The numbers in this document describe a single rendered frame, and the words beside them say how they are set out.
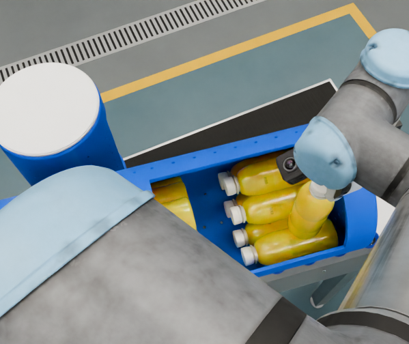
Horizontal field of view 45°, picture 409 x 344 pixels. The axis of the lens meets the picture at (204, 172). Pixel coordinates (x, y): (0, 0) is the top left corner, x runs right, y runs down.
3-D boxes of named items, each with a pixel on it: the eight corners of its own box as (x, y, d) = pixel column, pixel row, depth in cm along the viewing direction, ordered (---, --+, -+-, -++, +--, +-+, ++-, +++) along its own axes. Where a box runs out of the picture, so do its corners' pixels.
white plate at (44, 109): (82, 162, 115) (83, 164, 116) (110, 67, 127) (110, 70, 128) (-30, 147, 117) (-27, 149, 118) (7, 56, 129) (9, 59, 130)
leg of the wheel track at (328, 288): (326, 306, 201) (370, 265, 144) (313, 310, 200) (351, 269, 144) (321, 292, 203) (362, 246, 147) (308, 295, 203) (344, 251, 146)
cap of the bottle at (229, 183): (233, 192, 106) (225, 194, 106) (229, 175, 105) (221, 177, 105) (237, 195, 102) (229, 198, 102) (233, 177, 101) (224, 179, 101)
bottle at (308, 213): (320, 241, 101) (343, 207, 85) (286, 239, 102) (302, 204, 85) (319, 209, 105) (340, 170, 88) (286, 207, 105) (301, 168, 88)
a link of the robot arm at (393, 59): (349, 56, 54) (387, 11, 57) (328, 111, 64) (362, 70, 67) (414, 93, 52) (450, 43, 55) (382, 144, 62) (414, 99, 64)
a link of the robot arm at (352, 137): (385, 192, 49) (436, 118, 52) (291, 132, 52) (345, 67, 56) (364, 220, 56) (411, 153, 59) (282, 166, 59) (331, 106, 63)
